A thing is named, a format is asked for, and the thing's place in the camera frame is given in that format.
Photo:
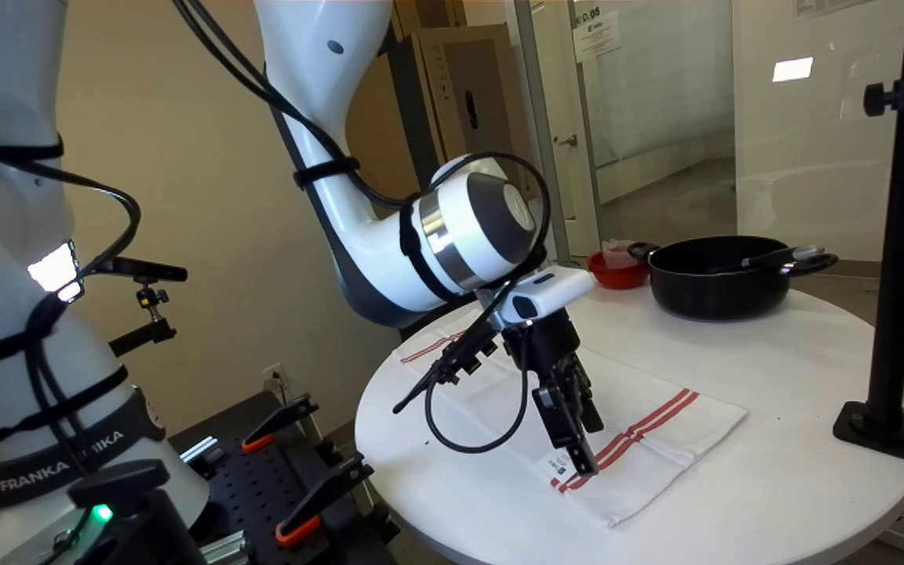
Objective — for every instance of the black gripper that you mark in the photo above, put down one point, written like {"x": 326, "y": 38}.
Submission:
{"x": 548, "y": 355}

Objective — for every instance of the white towel with red stripes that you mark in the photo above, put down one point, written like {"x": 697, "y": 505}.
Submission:
{"x": 659, "y": 448}

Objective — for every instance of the red plastic container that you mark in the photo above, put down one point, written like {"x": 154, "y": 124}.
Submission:
{"x": 615, "y": 271}

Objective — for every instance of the black cooking pot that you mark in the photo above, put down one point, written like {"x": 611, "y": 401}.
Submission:
{"x": 722, "y": 278}

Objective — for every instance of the black orange clamp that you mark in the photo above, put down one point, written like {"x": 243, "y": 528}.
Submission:
{"x": 321, "y": 503}
{"x": 281, "y": 425}

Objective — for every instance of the brown cardboard box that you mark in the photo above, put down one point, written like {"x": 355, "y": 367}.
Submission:
{"x": 462, "y": 96}

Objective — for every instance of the paper sign on door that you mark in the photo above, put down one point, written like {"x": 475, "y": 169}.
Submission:
{"x": 599, "y": 31}

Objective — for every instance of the black control box green light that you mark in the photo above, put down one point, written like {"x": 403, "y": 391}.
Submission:
{"x": 109, "y": 505}

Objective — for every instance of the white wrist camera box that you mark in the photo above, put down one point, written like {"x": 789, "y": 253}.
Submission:
{"x": 548, "y": 292}

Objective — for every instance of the black camera on mount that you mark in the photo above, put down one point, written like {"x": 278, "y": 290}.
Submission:
{"x": 143, "y": 301}

